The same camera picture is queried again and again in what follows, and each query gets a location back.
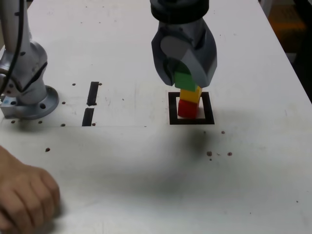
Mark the person's hand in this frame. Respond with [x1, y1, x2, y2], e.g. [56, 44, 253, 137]
[0, 145, 61, 234]

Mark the green cube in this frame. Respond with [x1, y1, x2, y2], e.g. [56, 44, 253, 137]
[174, 62, 198, 92]

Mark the black tape strip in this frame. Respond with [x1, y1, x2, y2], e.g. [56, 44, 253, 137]
[81, 81, 100, 127]

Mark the yellow cube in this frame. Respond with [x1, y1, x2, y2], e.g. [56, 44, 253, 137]
[179, 85, 203, 104]

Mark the black tape square outline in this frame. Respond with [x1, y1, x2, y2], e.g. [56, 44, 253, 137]
[168, 92, 215, 125]

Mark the red cube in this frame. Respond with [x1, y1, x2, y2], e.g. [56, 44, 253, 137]
[177, 98, 199, 119]

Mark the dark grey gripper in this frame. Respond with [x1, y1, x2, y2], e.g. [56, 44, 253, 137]
[151, 18, 218, 88]

